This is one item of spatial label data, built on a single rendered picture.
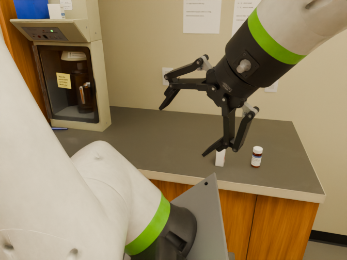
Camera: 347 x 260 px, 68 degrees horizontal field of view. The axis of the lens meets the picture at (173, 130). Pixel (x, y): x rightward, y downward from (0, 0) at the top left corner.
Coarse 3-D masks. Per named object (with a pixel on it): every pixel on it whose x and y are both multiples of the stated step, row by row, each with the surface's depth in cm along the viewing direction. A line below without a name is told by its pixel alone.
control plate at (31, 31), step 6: (24, 30) 119; (30, 30) 118; (36, 30) 117; (48, 30) 116; (54, 30) 115; (30, 36) 122; (36, 36) 121; (42, 36) 121; (48, 36) 120; (60, 36) 118
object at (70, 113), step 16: (48, 48) 127; (64, 48) 125; (80, 48) 123; (48, 64) 131; (64, 64) 129; (80, 64) 126; (48, 80) 135; (80, 80) 130; (48, 96) 139; (64, 96) 136; (80, 96) 134; (64, 112) 141; (80, 112) 138; (96, 112) 136
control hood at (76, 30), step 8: (16, 24) 115; (24, 24) 114; (32, 24) 114; (40, 24) 113; (48, 24) 112; (56, 24) 111; (64, 24) 110; (72, 24) 109; (80, 24) 112; (24, 32) 120; (64, 32) 115; (72, 32) 114; (80, 32) 113; (88, 32) 119; (32, 40) 125; (40, 40) 124; (48, 40) 123; (56, 40) 122; (72, 40) 120; (80, 40) 119; (88, 40) 120
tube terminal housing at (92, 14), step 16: (48, 0) 118; (80, 0) 115; (96, 0) 123; (80, 16) 118; (96, 16) 124; (96, 32) 125; (96, 48) 127; (96, 64) 128; (96, 80) 130; (96, 96) 133; (80, 128) 144; (96, 128) 142
